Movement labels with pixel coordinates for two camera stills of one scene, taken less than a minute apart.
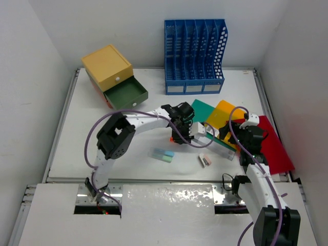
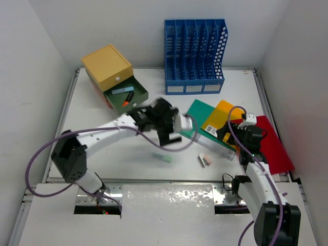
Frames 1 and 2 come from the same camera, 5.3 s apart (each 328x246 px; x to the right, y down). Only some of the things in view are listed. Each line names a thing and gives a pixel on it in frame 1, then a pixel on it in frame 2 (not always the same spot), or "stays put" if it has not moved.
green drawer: x=126 y=94 stays put
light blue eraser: x=164 y=151 → x=125 y=89
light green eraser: x=167 y=159 stays put
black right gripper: x=224 y=129 stays put
